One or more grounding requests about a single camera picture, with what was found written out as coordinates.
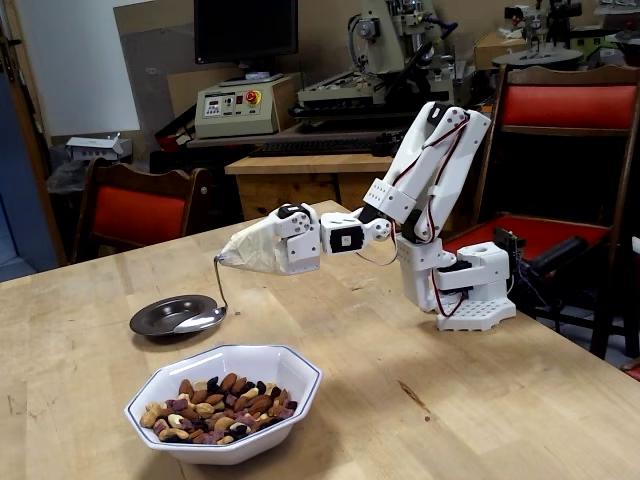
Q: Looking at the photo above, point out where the red black base cable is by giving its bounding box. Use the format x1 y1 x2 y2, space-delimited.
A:
431 268 470 319

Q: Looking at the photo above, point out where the dark controller circuit board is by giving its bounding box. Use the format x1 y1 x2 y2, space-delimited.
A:
492 227 527 261

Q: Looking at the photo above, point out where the grey transparent sheet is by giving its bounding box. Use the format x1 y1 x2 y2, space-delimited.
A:
113 0 197 166

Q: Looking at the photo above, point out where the white octagonal bowl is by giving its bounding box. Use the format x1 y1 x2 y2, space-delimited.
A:
123 343 324 466

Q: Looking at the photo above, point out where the small white paper box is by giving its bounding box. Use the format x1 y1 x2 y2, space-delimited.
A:
66 132 133 164

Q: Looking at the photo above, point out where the bent metal spoon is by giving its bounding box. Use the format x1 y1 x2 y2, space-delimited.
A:
172 253 229 335

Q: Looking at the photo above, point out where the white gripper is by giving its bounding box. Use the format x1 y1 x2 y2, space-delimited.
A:
269 202 323 276

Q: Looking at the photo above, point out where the beige control box red button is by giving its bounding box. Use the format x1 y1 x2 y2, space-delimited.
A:
193 74 297 140

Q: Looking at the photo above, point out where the red object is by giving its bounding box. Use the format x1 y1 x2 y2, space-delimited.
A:
619 355 640 385

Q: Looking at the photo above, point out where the black computer monitor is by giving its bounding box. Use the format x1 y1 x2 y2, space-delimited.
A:
193 0 300 87

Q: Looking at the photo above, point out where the black device with white parts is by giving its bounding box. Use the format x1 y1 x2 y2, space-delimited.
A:
503 0 585 51

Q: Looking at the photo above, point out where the black keyboard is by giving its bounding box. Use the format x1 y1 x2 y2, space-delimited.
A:
248 137 389 159

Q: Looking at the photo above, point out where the white board panel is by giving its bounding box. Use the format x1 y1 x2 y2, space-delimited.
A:
17 0 142 137

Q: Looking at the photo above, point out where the brown cardboard box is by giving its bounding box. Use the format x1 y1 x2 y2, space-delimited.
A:
472 30 532 71

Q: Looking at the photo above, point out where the dark machine bench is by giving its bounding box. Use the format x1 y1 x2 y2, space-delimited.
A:
185 119 481 150

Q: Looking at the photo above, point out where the small dark metal plate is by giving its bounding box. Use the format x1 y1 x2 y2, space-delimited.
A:
129 294 221 339

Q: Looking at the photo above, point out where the green box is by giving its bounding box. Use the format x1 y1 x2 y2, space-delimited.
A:
582 34 624 66

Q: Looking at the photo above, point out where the black cylindrical clamp handle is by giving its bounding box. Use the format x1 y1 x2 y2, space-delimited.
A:
519 236 587 279

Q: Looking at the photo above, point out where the mixed nuts and raisins pile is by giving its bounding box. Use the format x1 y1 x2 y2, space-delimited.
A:
139 372 299 445

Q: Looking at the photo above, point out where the small wooden chair red cushion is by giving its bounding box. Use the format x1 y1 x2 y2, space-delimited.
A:
69 156 214 265

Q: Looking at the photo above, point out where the round black turntable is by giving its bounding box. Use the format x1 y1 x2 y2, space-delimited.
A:
492 47 585 70

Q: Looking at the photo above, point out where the wooden workbench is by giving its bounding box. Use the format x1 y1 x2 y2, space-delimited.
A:
224 149 401 222

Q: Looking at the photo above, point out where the red black wrist cable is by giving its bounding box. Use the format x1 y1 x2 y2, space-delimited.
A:
355 227 401 267

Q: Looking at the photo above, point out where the beige masking tape wrap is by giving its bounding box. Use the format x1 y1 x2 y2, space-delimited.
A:
220 218 281 275

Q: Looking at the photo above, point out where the beige milling machine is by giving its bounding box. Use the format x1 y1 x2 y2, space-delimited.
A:
292 0 476 132

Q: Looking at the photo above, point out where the red and black case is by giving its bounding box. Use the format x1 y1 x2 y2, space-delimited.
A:
153 107 197 152

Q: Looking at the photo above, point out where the blue door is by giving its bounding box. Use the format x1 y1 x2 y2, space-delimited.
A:
0 74 59 284

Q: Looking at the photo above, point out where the tall wooden chair red cushion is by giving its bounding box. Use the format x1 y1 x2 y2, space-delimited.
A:
439 63 640 360

